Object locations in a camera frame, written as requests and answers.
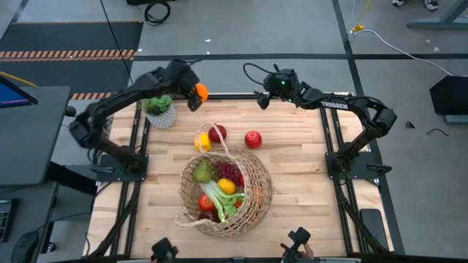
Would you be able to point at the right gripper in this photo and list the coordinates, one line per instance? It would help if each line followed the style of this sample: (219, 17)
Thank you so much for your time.
(281, 84)

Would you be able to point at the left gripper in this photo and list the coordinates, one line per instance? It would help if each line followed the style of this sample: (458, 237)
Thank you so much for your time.
(183, 78)

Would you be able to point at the orange fruit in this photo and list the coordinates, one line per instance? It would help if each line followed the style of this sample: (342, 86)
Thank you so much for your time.
(202, 92)

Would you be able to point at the dark red apple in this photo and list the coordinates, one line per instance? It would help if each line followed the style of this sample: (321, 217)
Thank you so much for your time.
(218, 133)

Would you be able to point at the yellow bell pepper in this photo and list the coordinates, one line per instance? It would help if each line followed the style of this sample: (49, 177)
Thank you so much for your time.
(202, 142)

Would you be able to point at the green pear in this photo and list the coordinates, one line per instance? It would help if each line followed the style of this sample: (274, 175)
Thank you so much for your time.
(202, 172)

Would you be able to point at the red grape bunch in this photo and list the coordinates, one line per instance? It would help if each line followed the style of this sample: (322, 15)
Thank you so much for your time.
(229, 171)

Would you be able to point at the yellow lemon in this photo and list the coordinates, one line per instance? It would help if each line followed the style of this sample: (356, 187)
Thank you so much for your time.
(226, 186)

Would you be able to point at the pale green bok choy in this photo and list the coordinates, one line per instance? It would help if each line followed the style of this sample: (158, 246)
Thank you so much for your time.
(219, 199)

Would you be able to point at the orange-red tomato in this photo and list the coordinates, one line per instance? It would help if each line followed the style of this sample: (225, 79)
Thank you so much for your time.
(205, 203)

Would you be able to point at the woven seagrass basket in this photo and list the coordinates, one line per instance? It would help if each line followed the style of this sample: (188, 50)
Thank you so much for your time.
(256, 204)

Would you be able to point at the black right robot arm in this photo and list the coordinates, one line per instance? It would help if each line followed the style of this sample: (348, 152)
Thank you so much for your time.
(340, 104)

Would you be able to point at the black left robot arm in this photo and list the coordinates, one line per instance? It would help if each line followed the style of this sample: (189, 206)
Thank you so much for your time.
(146, 82)

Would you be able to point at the succulent in white pot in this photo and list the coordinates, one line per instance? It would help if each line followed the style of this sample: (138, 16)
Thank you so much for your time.
(161, 115)

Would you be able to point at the black round knob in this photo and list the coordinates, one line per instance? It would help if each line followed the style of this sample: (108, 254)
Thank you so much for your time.
(70, 110)

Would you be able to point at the black hazard-striped floor mat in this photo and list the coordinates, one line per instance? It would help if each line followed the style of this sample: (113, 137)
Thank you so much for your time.
(73, 36)

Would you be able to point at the person's hand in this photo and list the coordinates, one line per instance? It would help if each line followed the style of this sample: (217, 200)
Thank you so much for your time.
(308, 252)

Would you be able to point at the black flat device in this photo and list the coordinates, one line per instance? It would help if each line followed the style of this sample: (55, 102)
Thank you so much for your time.
(373, 226)

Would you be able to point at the person's shoe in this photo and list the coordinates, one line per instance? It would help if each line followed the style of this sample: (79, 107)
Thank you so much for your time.
(398, 2)
(431, 4)

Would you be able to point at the dark grey desk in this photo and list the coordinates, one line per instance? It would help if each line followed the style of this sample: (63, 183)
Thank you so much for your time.
(29, 146)

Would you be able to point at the monitor with blue screen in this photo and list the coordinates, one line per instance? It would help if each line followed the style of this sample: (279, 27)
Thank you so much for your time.
(11, 96)

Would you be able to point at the black box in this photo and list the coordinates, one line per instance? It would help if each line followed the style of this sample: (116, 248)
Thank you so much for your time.
(451, 95)

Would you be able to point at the grey metal stand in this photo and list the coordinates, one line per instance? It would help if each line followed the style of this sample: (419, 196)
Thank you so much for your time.
(435, 23)

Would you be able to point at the small black round object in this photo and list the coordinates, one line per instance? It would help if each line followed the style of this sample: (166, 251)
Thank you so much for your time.
(51, 247)

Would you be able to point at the black computer mouse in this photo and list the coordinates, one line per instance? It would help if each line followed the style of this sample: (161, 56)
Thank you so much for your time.
(23, 248)

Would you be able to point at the black aluminium table frame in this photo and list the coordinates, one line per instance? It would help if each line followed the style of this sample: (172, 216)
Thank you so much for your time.
(226, 96)

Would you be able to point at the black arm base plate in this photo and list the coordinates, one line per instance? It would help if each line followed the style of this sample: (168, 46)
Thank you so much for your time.
(360, 160)
(109, 176)

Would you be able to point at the grey base plate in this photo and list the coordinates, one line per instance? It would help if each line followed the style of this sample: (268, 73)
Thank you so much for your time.
(457, 120)

